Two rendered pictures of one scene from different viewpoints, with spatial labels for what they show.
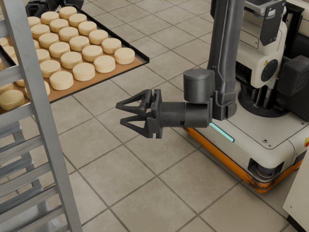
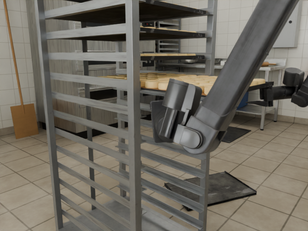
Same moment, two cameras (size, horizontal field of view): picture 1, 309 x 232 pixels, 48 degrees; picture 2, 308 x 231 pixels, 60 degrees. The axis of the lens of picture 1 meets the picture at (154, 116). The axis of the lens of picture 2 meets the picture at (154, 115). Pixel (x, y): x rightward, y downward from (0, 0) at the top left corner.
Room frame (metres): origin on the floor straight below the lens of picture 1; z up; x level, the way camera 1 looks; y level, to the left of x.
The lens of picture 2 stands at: (0.45, -0.62, 1.06)
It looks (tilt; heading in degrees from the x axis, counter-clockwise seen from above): 13 degrees down; 80
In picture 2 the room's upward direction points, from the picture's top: straight up
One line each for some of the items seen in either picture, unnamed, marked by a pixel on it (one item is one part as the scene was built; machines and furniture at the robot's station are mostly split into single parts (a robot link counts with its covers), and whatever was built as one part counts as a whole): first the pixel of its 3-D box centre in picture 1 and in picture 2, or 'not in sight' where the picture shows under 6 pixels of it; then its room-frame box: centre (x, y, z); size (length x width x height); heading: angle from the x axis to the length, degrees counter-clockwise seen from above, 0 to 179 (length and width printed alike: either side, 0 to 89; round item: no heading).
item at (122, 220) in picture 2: not in sight; (94, 200); (0.37, 0.49, 0.42); 0.64 x 0.03 x 0.03; 127
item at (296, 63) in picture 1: (264, 70); not in sight; (1.27, -0.49, 0.56); 0.28 x 0.27 x 0.25; 37
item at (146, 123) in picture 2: not in sight; (154, 125); (0.69, 0.73, 0.69); 0.64 x 0.03 x 0.03; 127
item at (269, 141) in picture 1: (260, 117); not in sight; (1.41, -0.58, 0.16); 0.67 x 0.64 x 0.25; 127
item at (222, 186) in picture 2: not in sight; (208, 188); (1.22, 1.21, 0.02); 0.60 x 0.40 x 0.03; 12
